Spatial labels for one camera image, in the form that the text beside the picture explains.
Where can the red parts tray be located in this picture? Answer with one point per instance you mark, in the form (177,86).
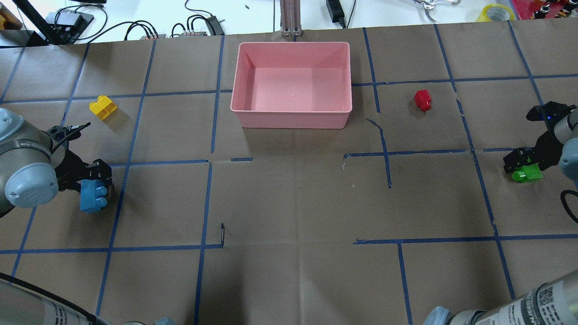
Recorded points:
(544,9)

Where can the blue toy block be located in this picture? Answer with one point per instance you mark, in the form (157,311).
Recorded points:
(93,196)

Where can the red toy block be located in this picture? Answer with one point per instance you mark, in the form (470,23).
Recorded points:
(422,99)

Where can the green toy block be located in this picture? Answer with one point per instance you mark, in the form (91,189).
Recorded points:
(527,173)

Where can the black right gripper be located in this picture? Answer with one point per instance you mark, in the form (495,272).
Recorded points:
(545,151)

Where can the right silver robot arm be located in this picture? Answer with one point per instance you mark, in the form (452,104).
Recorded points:
(555,302)

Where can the black power strip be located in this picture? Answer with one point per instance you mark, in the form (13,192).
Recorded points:
(336,12)

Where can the aluminium frame post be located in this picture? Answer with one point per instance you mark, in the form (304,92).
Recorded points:
(290,11)

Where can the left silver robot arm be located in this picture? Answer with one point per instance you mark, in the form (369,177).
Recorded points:
(35,166)

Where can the yellow tape roll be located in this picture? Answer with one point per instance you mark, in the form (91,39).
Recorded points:
(496,12)

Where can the yellow toy block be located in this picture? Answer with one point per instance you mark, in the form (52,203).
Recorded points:
(102,107)

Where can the pink plastic box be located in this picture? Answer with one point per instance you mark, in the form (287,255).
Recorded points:
(305,85)

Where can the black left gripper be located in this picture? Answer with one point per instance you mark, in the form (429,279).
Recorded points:
(72,166)

